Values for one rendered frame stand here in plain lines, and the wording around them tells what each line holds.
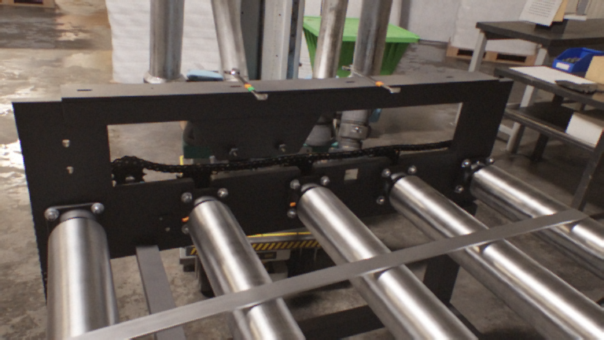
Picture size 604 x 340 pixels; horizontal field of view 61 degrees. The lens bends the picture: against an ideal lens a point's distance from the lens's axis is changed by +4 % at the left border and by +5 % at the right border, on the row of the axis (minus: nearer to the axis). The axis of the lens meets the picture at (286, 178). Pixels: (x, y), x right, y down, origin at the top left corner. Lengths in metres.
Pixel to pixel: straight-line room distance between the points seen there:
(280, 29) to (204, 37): 2.42
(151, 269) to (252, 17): 1.24
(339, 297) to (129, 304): 0.94
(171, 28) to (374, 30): 0.72
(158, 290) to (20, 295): 1.40
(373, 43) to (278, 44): 0.45
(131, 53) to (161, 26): 2.94
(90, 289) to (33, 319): 1.40
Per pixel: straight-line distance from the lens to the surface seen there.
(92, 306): 0.94
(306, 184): 1.34
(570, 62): 4.11
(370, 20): 1.90
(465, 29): 7.93
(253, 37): 2.14
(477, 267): 1.23
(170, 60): 1.81
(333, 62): 1.76
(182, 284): 2.40
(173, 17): 1.76
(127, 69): 4.73
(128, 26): 4.66
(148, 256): 1.26
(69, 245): 1.09
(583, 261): 1.44
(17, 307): 2.44
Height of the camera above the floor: 1.52
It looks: 27 degrees down
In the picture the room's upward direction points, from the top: 5 degrees clockwise
